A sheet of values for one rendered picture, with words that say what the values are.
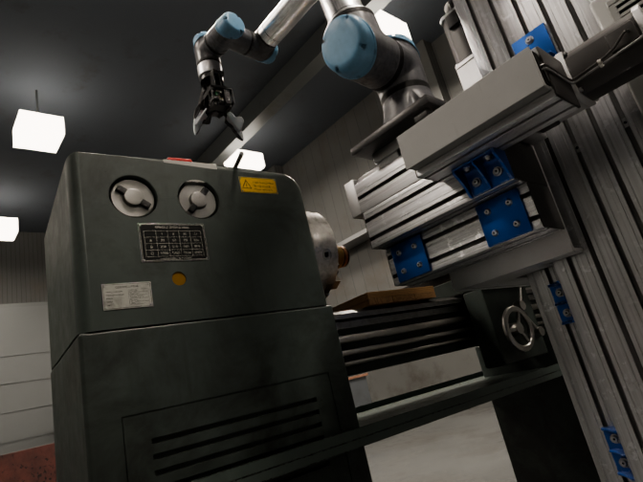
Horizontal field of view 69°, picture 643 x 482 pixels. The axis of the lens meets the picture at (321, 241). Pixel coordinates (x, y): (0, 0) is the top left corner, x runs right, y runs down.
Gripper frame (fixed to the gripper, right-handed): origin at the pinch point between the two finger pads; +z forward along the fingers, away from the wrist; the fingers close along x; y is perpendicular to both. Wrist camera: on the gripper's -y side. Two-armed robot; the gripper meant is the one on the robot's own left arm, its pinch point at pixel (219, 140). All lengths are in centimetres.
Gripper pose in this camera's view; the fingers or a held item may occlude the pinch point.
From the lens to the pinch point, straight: 146.3
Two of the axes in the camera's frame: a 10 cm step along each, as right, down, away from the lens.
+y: 5.5, -3.6, -7.6
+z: 2.2, 9.3, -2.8
